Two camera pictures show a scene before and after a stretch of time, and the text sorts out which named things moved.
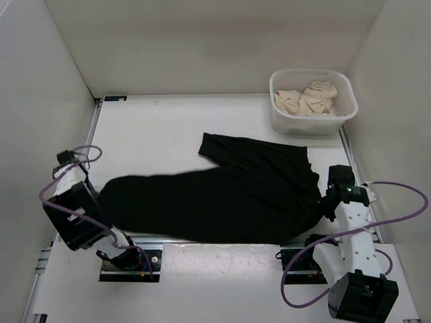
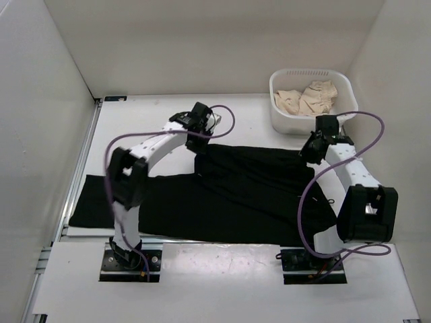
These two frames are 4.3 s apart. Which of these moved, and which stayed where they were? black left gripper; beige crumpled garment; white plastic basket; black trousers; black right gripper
Moved: black right gripper; black left gripper
Stayed: beige crumpled garment; white plastic basket; black trousers
